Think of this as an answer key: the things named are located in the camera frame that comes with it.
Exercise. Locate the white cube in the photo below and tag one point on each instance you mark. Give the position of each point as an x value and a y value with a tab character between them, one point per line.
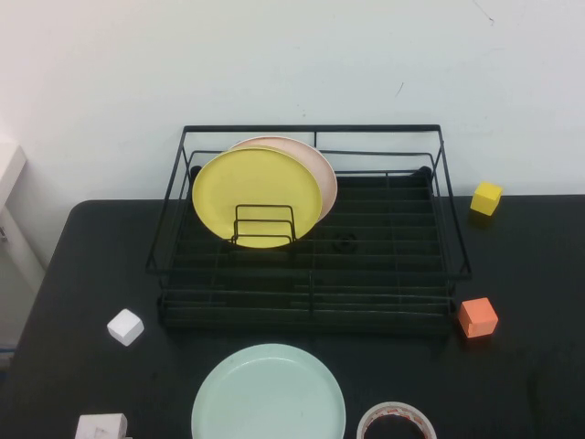
124	327

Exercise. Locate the yellow cube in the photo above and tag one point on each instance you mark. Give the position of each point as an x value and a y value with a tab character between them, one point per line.
485	197

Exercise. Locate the white tape roll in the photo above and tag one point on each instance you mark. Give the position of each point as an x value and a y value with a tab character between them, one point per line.
395	409

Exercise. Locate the pink plate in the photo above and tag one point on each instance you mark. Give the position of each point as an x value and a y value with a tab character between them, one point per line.
320	178

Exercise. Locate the orange cube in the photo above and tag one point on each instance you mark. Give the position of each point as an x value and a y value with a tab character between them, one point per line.
477	318

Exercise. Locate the white rectangular block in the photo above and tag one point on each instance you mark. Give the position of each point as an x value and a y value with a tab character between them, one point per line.
98	427

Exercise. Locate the mint green plate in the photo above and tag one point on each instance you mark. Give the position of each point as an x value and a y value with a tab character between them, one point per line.
269	398

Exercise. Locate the yellow plate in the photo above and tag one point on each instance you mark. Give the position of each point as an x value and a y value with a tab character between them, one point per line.
256	192

